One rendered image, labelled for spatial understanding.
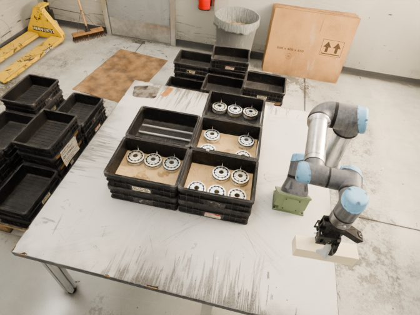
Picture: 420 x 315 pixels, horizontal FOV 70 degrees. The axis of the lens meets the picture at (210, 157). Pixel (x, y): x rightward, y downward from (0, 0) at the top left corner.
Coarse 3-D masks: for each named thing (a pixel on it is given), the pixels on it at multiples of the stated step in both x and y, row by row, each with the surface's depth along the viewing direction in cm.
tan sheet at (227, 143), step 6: (222, 138) 194; (228, 138) 194; (234, 138) 195; (198, 144) 189; (216, 144) 190; (222, 144) 190; (228, 144) 190; (234, 144) 191; (216, 150) 186; (222, 150) 187; (228, 150) 187; (234, 150) 187; (240, 150) 188; (246, 150) 188; (252, 150) 188; (252, 156) 185
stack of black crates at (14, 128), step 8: (8, 112) 250; (16, 112) 250; (0, 120) 248; (8, 120) 256; (16, 120) 255; (24, 120) 253; (0, 128) 249; (8, 128) 251; (16, 128) 252; (0, 136) 244; (8, 136) 245; (0, 144) 238; (8, 144) 225; (8, 152) 227; (16, 152) 234; (16, 160) 237; (16, 168) 238
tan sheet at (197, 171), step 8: (192, 168) 175; (200, 168) 175; (208, 168) 176; (192, 176) 171; (200, 176) 171; (208, 176) 172; (208, 184) 168; (216, 184) 168; (224, 184) 168; (232, 184) 169; (248, 184) 169; (248, 192) 166
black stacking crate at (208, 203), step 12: (192, 156) 175; (204, 156) 173; (216, 156) 172; (228, 168) 177; (252, 168) 173; (252, 180) 170; (180, 192) 157; (204, 204) 159; (216, 204) 157; (228, 204) 155; (240, 204) 154
